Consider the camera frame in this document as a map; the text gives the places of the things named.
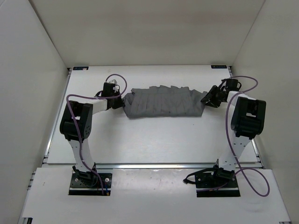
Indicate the blue table label right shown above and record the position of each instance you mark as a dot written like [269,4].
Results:
[218,66]

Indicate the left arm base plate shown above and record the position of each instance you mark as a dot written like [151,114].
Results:
[84,187]

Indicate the blue table label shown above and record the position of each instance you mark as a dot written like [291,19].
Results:
[80,68]
[218,66]

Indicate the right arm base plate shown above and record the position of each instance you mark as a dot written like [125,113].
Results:
[208,186]

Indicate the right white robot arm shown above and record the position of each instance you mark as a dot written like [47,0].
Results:
[244,125]

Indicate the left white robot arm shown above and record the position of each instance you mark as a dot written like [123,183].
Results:
[76,126]

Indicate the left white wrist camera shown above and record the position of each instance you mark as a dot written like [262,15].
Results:
[113,82]

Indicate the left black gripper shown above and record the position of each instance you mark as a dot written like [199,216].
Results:
[120,104]

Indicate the grey pleated skirt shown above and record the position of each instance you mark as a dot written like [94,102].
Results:
[163,101]

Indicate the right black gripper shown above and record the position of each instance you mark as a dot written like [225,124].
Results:
[214,90]

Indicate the blue table label left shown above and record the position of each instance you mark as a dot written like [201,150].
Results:
[80,68]

